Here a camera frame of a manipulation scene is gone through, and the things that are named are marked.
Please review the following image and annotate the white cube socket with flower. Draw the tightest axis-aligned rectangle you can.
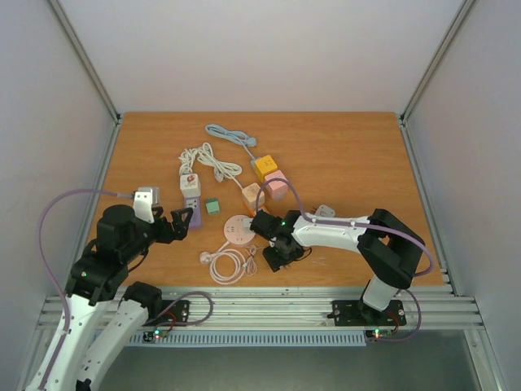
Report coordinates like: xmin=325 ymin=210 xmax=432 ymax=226
xmin=179 ymin=173 xmax=202 ymax=199

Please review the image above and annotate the pink cube socket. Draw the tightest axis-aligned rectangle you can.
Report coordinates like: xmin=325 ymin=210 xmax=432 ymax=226
xmin=265 ymin=169 xmax=288 ymax=200

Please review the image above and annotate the beige cube socket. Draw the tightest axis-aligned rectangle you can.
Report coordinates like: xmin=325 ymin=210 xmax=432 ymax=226
xmin=241 ymin=182 xmax=265 ymax=211

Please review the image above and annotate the yellow cube socket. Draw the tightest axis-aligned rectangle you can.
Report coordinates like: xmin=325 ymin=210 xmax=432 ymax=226
xmin=252 ymin=155 xmax=278 ymax=182

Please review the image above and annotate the small white grey adapter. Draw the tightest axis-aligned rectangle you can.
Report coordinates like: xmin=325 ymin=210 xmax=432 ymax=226
xmin=242 ymin=217 xmax=252 ymax=230

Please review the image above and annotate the orange power strip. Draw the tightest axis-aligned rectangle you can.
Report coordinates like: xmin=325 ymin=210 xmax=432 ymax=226
xmin=244 ymin=204 xmax=268 ymax=217

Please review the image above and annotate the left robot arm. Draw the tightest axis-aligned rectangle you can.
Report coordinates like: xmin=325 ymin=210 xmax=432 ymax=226
xmin=25 ymin=204 xmax=193 ymax=390

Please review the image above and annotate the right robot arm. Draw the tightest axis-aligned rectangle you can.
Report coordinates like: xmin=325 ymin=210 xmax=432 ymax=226
xmin=249 ymin=209 xmax=435 ymax=326

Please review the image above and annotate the green plug adapter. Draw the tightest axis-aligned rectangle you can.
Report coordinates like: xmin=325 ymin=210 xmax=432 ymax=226
xmin=205 ymin=198 xmax=221 ymax=215

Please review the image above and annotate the white square plug adapter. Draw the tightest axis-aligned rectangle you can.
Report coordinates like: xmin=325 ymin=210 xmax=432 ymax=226
xmin=312 ymin=204 xmax=335 ymax=218

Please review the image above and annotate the purple power strip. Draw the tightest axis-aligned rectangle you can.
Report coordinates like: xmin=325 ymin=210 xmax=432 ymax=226
xmin=184 ymin=197 xmax=202 ymax=230

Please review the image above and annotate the pink round power socket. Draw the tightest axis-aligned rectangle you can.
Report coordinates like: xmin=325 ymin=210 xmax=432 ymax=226
xmin=223 ymin=215 xmax=256 ymax=247

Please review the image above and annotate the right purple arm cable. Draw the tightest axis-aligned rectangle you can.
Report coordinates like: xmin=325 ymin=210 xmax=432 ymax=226
xmin=254 ymin=178 xmax=436 ymax=342

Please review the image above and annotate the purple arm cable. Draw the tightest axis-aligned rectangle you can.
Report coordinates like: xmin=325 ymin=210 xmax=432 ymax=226
xmin=254 ymin=178 xmax=436 ymax=342
xmin=37 ymin=188 xmax=138 ymax=390

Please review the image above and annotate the white purple-strip cable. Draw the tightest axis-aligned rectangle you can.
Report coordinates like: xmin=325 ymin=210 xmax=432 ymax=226
xmin=177 ymin=147 xmax=204 ymax=176

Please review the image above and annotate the white orange-strip cable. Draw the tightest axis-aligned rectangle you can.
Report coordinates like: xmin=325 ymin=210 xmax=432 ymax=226
xmin=195 ymin=142 xmax=252 ymax=192

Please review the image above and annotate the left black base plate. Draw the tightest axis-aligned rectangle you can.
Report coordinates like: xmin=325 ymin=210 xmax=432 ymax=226
xmin=145 ymin=300 xmax=190 ymax=327

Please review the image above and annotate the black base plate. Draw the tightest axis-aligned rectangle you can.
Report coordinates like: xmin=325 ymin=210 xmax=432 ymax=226
xmin=326 ymin=300 xmax=407 ymax=327
xmin=145 ymin=300 xmax=190 ymax=327

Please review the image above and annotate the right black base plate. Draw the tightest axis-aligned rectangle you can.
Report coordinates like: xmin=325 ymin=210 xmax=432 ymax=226
xmin=326 ymin=300 xmax=407 ymax=327

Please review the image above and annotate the blue power strip cable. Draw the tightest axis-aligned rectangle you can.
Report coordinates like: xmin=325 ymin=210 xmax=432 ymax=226
xmin=204 ymin=124 xmax=258 ymax=158

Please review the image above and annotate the blue slotted cable duct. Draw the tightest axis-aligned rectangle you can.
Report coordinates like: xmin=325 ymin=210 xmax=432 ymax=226
xmin=124 ymin=330 xmax=366 ymax=349

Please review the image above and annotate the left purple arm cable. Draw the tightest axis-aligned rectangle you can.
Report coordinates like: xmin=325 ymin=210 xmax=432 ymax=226
xmin=37 ymin=188 xmax=138 ymax=390

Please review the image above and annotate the aluminium rail frame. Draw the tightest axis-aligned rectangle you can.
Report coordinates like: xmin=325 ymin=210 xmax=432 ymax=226
xmin=18 ymin=0 xmax=506 ymax=391

